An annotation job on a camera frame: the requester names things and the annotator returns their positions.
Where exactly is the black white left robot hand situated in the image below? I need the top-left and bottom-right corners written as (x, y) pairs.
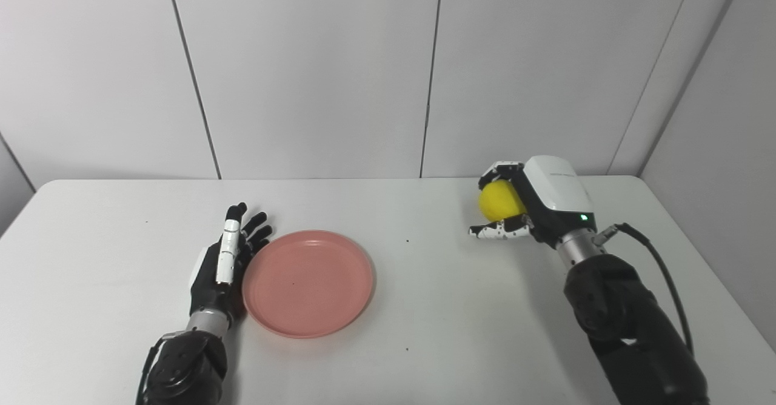
top-left (189, 202), bottom-right (274, 322)

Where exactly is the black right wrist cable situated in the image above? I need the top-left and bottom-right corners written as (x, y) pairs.
top-left (593, 223), bottom-right (695, 358)

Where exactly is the yellow lemon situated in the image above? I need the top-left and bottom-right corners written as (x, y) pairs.
top-left (478, 179), bottom-right (527, 222)

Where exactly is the pink plastic plate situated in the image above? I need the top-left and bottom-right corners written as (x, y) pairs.
top-left (241, 229), bottom-right (375, 340)

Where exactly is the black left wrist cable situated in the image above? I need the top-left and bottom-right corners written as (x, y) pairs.
top-left (134, 331), bottom-right (184, 405)

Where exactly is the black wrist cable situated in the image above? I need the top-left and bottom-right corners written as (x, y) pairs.
top-left (134, 331), bottom-right (184, 405)
top-left (593, 223), bottom-right (695, 358)

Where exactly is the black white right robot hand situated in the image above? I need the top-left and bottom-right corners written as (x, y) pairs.
top-left (468, 155), bottom-right (598, 250)

